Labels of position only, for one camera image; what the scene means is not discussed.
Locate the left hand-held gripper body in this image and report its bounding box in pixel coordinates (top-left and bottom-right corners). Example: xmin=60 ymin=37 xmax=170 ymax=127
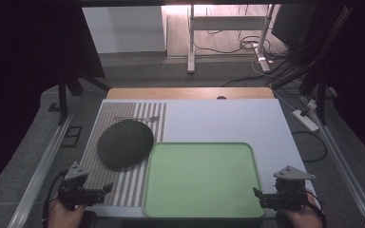
xmin=57 ymin=161 xmax=106 ymax=211

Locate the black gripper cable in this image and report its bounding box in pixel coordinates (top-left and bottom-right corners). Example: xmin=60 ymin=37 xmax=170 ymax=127
xmin=42 ymin=170 xmax=69 ymax=228
xmin=305 ymin=189 xmax=328 ymax=221

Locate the black round plate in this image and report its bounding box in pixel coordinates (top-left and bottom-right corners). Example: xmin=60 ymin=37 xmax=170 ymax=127
xmin=96 ymin=119 xmax=156 ymax=170

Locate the aluminium rail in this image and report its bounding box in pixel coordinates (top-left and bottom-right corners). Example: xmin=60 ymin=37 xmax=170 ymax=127
xmin=300 ymin=94 xmax=365 ymax=228
xmin=7 ymin=109 xmax=75 ymax=228

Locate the black floor frame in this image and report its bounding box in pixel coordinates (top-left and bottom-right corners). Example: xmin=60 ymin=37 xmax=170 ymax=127
xmin=60 ymin=125 xmax=84 ymax=148

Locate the person's left hand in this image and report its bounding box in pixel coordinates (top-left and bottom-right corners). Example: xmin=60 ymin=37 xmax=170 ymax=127
xmin=47 ymin=199 xmax=87 ymax=228

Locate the white power strip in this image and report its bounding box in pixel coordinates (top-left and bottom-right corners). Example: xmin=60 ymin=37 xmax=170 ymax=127
xmin=291 ymin=108 xmax=320 ymax=133

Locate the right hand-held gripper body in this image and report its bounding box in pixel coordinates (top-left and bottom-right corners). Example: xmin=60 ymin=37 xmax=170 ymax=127
xmin=259 ymin=164 xmax=317 ymax=212

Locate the grey striped placemat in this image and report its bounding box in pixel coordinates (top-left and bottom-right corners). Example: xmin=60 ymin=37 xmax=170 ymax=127
xmin=81 ymin=101 xmax=168 ymax=209

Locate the green plastic tray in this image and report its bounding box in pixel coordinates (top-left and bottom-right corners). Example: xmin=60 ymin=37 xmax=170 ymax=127
xmin=143 ymin=142 xmax=267 ymax=219

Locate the black metal stand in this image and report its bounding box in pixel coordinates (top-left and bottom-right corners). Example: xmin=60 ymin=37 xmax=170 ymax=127
xmin=270 ymin=4 xmax=357 ymax=126
xmin=56 ymin=67 xmax=111 ymax=126

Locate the person's right hand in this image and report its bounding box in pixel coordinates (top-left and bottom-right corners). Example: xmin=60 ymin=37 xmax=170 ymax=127
xmin=278 ymin=189 xmax=325 ymax=228

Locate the white desk frame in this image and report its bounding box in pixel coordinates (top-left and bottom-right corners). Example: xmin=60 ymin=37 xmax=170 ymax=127
xmin=186 ymin=4 xmax=276 ymax=76

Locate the bundle of floor cables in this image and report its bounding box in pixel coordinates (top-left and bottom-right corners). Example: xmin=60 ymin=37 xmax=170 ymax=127
xmin=192 ymin=29 xmax=291 ymax=63

